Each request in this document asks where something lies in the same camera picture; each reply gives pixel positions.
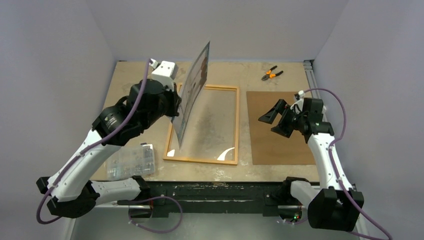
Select clear acrylic glass sheet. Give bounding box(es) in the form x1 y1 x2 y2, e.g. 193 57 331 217
167 87 238 162

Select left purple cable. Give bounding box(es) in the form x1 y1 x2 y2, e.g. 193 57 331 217
35 58 184 234

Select orange wooden picture frame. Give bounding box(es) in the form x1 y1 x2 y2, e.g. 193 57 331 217
162 83 241 166

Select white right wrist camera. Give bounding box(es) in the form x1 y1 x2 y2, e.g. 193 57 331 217
293 90 305 102

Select orange black pliers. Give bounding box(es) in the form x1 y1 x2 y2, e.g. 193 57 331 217
261 65 284 81

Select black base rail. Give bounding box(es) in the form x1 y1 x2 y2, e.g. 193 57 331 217
114 180 312 220

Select brown backing board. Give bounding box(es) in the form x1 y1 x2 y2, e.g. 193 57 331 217
246 91 315 165

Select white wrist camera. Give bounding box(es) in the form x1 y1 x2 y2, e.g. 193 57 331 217
293 90 305 102
149 59 179 90

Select clear plastic screw box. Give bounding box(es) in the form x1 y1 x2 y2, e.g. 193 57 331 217
104 144 156 181

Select photo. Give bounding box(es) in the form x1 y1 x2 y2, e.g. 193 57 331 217
172 41 211 147

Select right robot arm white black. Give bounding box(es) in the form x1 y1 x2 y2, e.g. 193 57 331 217
258 95 365 232

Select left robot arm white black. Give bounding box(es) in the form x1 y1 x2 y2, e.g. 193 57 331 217
36 78 181 220

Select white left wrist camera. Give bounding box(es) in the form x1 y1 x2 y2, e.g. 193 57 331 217
149 59 179 90

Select aluminium extrusion rail front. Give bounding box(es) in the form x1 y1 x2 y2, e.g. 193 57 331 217
62 202 143 240

